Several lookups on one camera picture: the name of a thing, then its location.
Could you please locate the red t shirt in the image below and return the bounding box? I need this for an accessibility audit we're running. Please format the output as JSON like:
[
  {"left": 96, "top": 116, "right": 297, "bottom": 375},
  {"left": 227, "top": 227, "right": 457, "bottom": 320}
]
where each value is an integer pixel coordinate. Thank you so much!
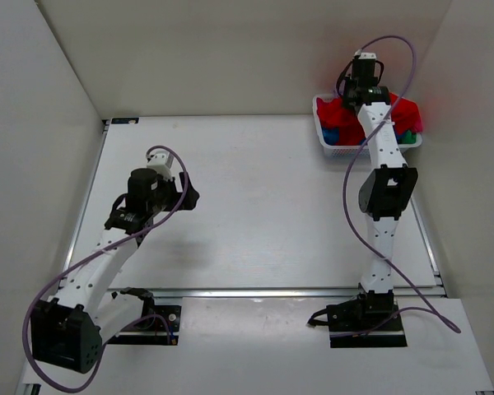
[{"left": 315, "top": 98, "right": 423, "bottom": 146}]

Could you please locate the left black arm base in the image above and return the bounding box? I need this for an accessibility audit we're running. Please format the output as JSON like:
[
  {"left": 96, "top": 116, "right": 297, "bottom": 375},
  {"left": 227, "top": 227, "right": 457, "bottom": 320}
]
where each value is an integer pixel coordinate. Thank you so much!
[{"left": 108, "top": 287, "right": 182, "bottom": 346}]

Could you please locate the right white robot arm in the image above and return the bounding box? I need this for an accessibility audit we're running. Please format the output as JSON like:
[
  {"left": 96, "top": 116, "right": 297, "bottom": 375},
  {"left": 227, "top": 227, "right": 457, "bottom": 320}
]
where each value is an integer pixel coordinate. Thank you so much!
[{"left": 343, "top": 52, "right": 418, "bottom": 330}]

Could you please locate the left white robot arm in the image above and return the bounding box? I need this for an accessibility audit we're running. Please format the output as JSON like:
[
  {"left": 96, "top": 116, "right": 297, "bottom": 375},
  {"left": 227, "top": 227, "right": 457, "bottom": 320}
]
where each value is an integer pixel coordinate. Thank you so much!
[{"left": 22, "top": 165, "right": 199, "bottom": 374}]

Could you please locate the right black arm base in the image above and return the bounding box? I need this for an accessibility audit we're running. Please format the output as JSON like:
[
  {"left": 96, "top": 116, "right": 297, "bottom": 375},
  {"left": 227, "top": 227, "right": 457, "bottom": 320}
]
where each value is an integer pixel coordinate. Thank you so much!
[{"left": 307, "top": 290, "right": 408, "bottom": 349}]

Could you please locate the blue t shirt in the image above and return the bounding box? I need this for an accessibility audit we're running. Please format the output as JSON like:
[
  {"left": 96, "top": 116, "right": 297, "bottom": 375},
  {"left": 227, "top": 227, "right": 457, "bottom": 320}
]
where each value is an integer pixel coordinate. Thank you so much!
[{"left": 322, "top": 128, "right": 340, "bottom": 146}]

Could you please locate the white plastic laundry basket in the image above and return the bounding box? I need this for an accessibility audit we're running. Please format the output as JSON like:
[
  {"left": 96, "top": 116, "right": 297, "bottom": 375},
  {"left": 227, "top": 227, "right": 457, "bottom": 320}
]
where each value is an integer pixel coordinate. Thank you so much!
[{"left": 312, "top": 93, "right": 423, "bottom": 161}]

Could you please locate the small dark label sticker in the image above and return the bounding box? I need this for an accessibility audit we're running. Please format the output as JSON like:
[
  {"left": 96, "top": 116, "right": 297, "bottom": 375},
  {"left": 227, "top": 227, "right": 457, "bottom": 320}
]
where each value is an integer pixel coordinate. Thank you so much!
[{"left": 110, "top": 117, "right": 139, "bottom": 124}]

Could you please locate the green t shirt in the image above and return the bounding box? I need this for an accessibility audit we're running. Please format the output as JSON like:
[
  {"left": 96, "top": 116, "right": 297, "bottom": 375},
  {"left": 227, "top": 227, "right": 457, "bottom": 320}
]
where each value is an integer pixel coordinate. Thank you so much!
[{"left": 397, "top": 130, "right": 417, "bottom": 145}]

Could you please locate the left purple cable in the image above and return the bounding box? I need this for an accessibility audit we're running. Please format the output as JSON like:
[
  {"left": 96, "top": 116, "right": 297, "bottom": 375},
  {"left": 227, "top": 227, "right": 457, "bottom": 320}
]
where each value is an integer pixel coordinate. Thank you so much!
[{"left": 22, "top": 145, "right": 189, "bottom": 392}]

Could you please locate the purple cable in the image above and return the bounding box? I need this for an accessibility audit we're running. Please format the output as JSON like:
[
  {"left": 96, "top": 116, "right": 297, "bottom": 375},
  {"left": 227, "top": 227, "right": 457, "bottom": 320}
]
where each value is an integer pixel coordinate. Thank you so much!
[
  {"left": 329, "top": 35, "right": 461, "bottom": 339},
  {"left": 22, "top": 145, "right": 189, "bottom": 392}
]

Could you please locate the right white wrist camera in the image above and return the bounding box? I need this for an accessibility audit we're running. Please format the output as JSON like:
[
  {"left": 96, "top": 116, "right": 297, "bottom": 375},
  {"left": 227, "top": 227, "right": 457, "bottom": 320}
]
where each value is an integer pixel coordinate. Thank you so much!
[{"left": 353, "top": 49, "right": 377, "bottom": 61}]

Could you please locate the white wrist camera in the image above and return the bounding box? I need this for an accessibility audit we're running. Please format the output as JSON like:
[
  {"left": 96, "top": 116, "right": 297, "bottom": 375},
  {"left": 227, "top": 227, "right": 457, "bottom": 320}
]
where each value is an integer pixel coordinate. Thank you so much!
[
  {"left": 353, "top": 49, "right": 377, "bottom": 61},
  {"left": 147, "top": 150, "right": 174, "bottom": 180}
]

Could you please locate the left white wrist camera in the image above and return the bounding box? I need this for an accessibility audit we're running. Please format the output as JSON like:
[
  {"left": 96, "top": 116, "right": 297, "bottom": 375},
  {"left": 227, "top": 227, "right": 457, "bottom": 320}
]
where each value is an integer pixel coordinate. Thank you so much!
[{"left": 147, "top": 150, "right": 174, "bottom": 180}]

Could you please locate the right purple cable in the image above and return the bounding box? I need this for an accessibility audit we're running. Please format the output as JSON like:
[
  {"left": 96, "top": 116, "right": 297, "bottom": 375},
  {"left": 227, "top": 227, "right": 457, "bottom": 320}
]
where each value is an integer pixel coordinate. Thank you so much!
[{"left": 329, "top": 35, "right": 461, "bottom": 339}]

